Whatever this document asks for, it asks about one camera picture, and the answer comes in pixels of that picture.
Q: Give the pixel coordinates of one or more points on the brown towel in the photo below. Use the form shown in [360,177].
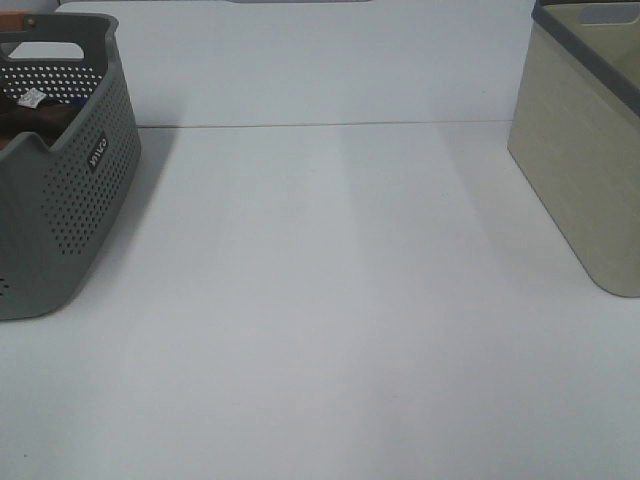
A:
[48,120]

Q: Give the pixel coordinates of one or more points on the grey perforated laundry basket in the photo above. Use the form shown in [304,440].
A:
[59,202]

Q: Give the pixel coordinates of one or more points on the beige storage bin grey rim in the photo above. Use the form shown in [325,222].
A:
[575,132]

